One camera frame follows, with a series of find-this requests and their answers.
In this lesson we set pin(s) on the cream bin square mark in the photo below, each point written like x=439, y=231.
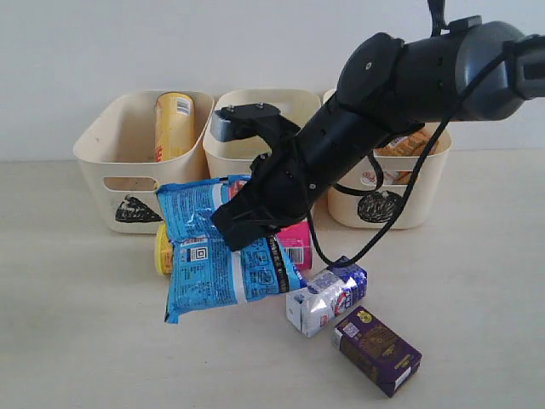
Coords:
x=235, y=157

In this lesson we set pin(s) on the purple carton box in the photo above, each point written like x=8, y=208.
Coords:
x=385, y=358

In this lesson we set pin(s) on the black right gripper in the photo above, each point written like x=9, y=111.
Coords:
x=282, y=190

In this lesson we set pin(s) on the blue white milk carton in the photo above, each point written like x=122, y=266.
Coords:
x=328, y=294

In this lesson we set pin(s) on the orange black snack bag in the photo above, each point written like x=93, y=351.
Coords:
x=403, y=146

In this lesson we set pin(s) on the blue snack bag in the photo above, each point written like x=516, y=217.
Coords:
x=206, y=273

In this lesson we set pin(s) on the cream bin triangle mark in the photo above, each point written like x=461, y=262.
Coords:
x=116, y=154

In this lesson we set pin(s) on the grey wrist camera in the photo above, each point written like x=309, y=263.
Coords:
x=236, y=123

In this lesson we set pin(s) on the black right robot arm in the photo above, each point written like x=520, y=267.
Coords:
x=473, y=71

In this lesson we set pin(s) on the pink chips can yellow lid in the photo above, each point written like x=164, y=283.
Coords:
x=295, y=239

